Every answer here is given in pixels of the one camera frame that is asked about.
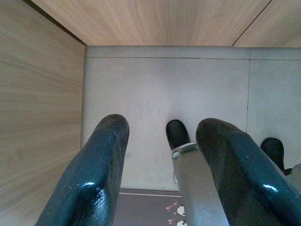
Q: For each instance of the black robot left foot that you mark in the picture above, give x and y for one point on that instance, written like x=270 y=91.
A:
x=177 y=134

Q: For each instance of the grey panda print floor mat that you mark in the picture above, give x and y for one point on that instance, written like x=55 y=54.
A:
x=145 y=209

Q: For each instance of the silver robot right leg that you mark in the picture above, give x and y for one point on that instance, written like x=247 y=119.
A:
x=295 y=174

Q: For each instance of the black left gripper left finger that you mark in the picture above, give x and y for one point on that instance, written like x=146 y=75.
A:
x=94 y=176

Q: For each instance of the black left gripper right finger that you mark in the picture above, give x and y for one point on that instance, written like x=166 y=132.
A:
x=247 y=183

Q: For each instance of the wooden side base cabinet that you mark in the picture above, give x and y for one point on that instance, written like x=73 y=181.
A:
x=35 y=106

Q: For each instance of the wooden sink base cabinet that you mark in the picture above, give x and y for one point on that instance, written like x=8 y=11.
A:
x=152 y=21

